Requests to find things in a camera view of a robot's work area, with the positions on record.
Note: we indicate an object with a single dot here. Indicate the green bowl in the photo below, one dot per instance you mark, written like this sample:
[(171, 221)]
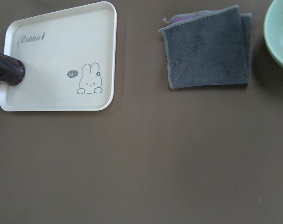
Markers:
[(273, 31)]

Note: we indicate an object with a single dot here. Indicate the grey folded cloth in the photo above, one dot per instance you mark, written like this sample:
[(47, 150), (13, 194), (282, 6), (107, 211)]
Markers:
[(207, 48)]

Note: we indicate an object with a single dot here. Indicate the dark tea bottle on tray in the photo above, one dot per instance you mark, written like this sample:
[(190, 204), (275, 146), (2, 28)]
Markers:
[(12, 70)]

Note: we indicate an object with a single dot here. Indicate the cream rabbit tray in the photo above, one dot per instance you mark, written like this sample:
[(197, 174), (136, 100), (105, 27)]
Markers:
[(69, 59)]

